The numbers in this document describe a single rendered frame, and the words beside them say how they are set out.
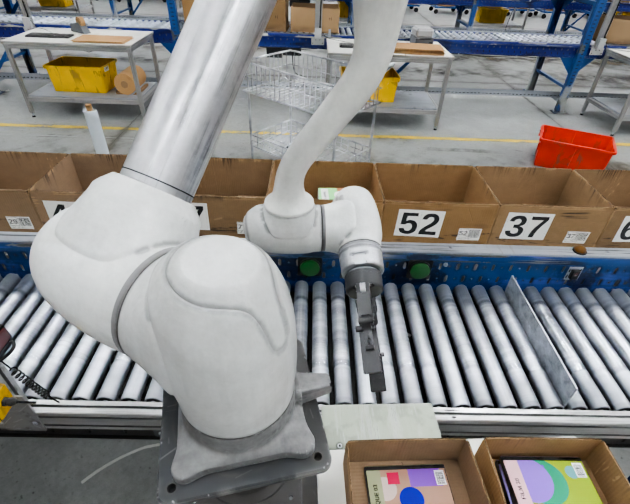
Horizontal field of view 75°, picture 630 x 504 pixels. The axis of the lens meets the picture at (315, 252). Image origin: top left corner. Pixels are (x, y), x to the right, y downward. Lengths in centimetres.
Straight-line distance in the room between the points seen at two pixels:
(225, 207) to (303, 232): 63
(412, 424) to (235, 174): 110
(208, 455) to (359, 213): 53
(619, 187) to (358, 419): 144
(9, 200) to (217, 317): 136
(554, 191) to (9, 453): 249
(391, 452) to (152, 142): 84
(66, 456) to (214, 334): 179
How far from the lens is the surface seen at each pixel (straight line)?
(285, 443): 59
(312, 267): 144
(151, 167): 58
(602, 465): 125
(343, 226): 84
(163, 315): 43
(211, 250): 45
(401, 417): 119
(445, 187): 176
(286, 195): 81
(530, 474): 116
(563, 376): 139
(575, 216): 166
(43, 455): 221
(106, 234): 55
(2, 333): 108
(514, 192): 188
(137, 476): 201
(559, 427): 137
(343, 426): 115
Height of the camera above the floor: 175
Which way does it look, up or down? 38 degrees down
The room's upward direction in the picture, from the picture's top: 2 degrees clockwise
